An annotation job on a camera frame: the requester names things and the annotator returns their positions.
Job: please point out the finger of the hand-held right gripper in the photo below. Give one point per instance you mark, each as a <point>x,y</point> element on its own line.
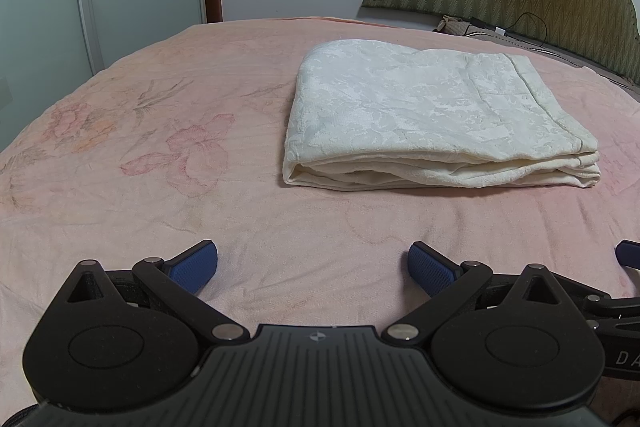
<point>631,254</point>
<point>617,312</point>

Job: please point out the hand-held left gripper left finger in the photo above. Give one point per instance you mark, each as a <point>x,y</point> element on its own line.
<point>192,267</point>

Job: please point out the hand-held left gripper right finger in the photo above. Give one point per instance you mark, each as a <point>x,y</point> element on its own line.
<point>430,267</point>

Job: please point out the pink floral blanket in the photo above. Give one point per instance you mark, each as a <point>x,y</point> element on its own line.
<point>150,217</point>

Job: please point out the beige patterned cloth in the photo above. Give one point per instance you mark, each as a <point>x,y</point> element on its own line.
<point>452,26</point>

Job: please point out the white patterned pants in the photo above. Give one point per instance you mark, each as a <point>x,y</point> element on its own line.
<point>425,107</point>

